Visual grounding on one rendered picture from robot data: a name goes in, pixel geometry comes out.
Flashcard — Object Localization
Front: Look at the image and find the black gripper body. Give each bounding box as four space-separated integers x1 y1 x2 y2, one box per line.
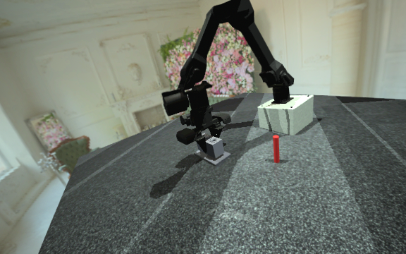
176 104 231 145

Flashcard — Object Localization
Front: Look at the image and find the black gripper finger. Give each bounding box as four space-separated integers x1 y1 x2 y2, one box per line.
209 126 224 138
196 136 207 153

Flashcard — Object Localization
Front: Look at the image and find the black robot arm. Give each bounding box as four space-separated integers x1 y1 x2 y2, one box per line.
162 0 294 116

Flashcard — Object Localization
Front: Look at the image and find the red peg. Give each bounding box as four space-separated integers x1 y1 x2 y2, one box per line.
273 135 280 163

